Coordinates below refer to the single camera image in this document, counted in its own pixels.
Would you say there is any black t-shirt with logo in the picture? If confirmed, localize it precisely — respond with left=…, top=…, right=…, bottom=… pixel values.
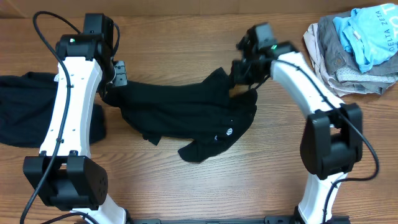
left=102, top=68, right=257, bottom=163

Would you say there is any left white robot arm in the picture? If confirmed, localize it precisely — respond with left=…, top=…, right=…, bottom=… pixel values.
left=23, top=13, right=131, bottom=223

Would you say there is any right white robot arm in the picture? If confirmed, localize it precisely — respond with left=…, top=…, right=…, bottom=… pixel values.
left=230, top=22, right=363, bottom=223

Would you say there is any beige folded garment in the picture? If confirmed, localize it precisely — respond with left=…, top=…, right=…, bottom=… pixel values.
left=303, top=23, right=370, bottom=97

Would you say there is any white patterned folded cloth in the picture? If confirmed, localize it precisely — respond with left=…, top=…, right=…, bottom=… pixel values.
left=335, top=66, right=397, bottom=83

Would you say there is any light blue printed t-shirt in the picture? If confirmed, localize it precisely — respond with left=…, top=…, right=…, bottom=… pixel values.
left=333, top=3, right=397, bottom=73

